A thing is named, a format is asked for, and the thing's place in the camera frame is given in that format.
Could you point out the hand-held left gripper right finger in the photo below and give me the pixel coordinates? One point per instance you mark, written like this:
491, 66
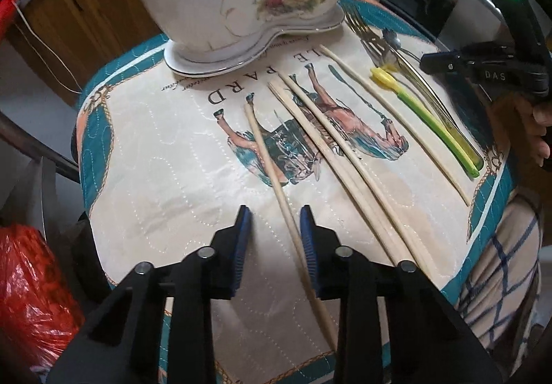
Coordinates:
308, 246

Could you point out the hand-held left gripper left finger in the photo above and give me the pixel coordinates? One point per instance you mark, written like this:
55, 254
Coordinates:
243, 237

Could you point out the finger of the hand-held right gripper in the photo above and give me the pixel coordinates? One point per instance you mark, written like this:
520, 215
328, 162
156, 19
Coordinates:
446, 63
487, 52

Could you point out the wooden chopstick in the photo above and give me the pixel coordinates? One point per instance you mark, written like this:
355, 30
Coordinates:
276, 194
340, 160
350, 160
322, 160
456, 190

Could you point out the yellow plastic tulip spoon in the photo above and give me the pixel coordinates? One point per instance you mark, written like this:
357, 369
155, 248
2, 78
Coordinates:
390, 66

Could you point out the metal spoon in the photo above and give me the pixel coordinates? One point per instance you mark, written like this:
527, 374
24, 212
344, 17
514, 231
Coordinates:
391, 39

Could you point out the metal fork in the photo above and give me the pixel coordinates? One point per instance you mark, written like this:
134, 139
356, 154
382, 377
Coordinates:
371, 48
354, 22

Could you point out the person's right hand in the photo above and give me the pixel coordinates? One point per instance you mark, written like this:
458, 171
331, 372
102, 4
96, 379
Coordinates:
541, 138

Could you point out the printed quilted placemat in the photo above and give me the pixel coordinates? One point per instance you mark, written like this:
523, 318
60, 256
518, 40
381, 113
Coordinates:
172, 177

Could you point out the white ceramic saucer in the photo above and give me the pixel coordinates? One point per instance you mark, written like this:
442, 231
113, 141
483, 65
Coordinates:
215, 63

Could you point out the person's plaid clothing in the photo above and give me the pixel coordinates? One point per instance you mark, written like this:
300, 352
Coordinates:
500, 280

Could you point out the wooden kitchen cabinet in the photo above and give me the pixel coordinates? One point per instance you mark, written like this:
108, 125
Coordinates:
95, 5

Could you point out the hanging red plastic bag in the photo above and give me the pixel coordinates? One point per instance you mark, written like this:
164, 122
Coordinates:
6, 11

